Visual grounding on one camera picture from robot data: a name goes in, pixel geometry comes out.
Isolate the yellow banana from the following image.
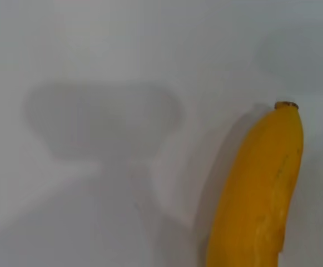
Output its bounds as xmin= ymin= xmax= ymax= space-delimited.
xmin=205 ymin=101 xmax=304 ymax=267

